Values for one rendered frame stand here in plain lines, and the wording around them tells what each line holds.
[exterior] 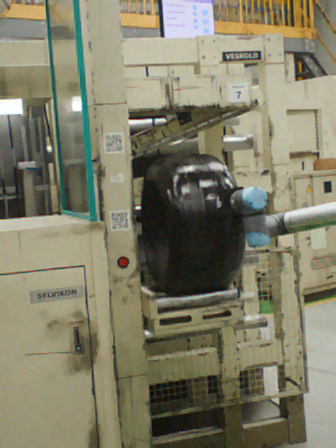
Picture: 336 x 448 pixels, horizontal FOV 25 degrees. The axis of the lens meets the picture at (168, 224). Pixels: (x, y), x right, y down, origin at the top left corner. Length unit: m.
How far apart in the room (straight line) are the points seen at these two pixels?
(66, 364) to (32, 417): 0.17
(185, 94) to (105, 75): 0.47
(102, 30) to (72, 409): 1.39
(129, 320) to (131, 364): 0.17
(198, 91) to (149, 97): 0.22
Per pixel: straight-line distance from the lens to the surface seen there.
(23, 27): 8.58
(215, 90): 3.25
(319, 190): 7.50
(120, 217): 2.84
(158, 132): 3.30
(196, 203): 2.74
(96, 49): 2.86
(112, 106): 2.85
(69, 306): 2.16
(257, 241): 2.44
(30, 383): 2.19
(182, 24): 6.83
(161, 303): 2.84
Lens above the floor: 1.41
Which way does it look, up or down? 4 degrees down
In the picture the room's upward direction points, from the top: 4 degrees counter-clockwise
